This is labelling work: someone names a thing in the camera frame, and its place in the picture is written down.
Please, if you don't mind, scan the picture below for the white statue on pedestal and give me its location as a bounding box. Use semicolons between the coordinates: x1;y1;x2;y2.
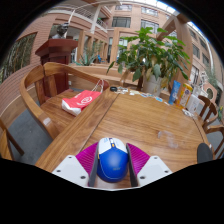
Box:
198;71;209;91

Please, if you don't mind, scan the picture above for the blue and white computer mouse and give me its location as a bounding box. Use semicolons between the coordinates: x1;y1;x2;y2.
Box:
95;137;130;184

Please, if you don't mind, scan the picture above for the red and white bag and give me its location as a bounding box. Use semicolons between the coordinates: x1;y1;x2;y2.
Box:
61;89;103;117

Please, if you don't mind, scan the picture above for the dark red wooden pedestal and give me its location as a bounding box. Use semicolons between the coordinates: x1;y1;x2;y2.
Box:
34;38;79;98

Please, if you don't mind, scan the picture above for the yellow liquid bottle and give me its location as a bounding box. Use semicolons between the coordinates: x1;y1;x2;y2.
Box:
178;82;194;109

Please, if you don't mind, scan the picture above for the dark bust statue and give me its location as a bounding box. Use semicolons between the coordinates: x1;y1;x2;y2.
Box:
51;22;70;40

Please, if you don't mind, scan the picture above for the green potted plant, white pot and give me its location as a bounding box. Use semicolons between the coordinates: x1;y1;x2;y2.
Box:
106;26;191;98

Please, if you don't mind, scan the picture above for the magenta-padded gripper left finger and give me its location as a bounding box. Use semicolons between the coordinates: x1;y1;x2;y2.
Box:
51;142;100;188

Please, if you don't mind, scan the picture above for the dark round mouse pad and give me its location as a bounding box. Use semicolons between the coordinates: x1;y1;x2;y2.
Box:
196;142;214;164

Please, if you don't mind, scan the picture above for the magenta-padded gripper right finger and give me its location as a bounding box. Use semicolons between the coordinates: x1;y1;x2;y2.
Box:
125;142;173;188

